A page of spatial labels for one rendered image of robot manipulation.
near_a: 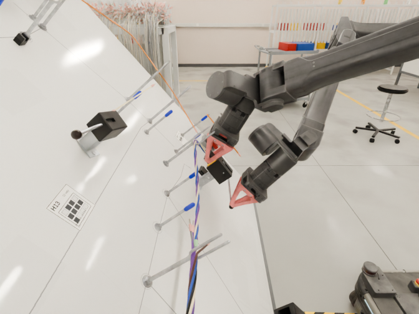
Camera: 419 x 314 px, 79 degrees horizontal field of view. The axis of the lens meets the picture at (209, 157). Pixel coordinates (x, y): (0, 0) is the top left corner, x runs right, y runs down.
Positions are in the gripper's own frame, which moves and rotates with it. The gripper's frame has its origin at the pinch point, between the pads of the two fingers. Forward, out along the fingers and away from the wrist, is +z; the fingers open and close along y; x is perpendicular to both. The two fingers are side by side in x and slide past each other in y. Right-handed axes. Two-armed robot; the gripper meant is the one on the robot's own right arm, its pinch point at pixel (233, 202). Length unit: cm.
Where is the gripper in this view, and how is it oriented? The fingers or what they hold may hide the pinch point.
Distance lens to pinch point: 70.0
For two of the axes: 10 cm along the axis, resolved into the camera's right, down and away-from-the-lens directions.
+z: -6.6, 6.7, 3.5
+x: 7.3, 6.8, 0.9
